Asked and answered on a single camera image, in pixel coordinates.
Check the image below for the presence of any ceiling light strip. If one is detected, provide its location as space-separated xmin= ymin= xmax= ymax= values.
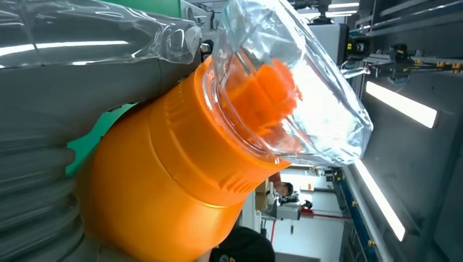
xmin=365 ymin=81 xmax=438 ymax=129
xmin=354 ymin=159 xmax=406 ymax=242

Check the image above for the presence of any orange bottle with clear cap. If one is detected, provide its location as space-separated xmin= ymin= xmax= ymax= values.
xmin=76 ymin=0 xmax=374 ymax=262

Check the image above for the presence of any black yellow overhead rig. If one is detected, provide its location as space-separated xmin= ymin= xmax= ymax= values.
xmin=369 ymin=43 xmax=463 ymax=86

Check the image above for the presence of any brown cardboard box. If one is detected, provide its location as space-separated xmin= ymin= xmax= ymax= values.
xmin=254 ymin=181 xmax=270 ymax=212

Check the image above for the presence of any person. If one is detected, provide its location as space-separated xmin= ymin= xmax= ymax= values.
xmin=269 ymin=171 xmax=301 ymax=207
xmin=197 ymin=225 xmax=276 ymax=262

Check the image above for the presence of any green table mat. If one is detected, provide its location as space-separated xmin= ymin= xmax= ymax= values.
xmin=67 ymin=0 xmax=182 ymax=178

